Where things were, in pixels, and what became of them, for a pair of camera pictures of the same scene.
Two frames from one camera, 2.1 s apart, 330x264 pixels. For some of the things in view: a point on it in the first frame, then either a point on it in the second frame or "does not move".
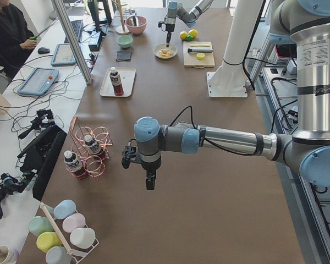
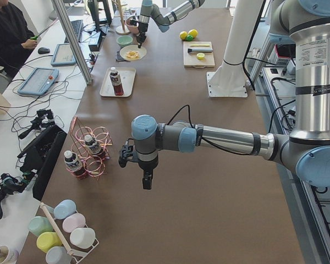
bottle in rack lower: x=73 y=165 does not move
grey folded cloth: x=123 y=55 does not move
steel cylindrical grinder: x=199 y=50 does not move
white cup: x=82 y=237 does not move
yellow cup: x=46 y=240 does not move
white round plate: x=161 y=51 to x=132 y=53
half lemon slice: x=200 y=56 does not move
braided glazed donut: x=165 y=53 to x=132 y=54
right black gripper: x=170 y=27 to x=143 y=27
